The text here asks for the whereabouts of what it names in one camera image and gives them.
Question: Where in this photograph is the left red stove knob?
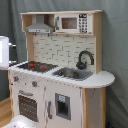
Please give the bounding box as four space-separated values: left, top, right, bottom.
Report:
13 76 19 82

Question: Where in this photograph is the black toy faucet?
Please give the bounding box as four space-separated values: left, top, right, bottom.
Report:
76 50 94 70

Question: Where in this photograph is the black stovetop with red burners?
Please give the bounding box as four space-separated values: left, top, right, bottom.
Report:
20 61 56 73

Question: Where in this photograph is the wooden toy kitchen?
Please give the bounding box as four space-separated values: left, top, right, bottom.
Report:
9 10 115 128

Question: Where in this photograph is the grey toy sink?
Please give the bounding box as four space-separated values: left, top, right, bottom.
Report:
52 67 92 81

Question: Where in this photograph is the grey cabinet door handle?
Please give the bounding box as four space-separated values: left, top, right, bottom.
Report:
47 101 52 119

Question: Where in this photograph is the grey ice dispenser panel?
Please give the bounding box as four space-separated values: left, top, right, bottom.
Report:
55 94 71 120

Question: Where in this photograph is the right red stove knob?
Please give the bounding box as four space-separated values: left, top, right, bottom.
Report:
32 81 37 87

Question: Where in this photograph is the red stove knob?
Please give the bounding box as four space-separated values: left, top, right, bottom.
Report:
32 81 37 87
13 76 19 82

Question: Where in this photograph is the toy microwave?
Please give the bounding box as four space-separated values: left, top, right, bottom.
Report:
55 14 92 33

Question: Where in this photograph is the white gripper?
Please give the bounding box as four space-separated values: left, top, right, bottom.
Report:
0 36 9 69

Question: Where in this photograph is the toy oven door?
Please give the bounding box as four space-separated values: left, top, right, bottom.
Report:
18 90 38 122

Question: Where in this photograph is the small metal pot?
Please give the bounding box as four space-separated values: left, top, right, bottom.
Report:
61 69 77 78

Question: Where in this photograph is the grey range hood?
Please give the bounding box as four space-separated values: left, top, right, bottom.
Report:
25 15 54 34

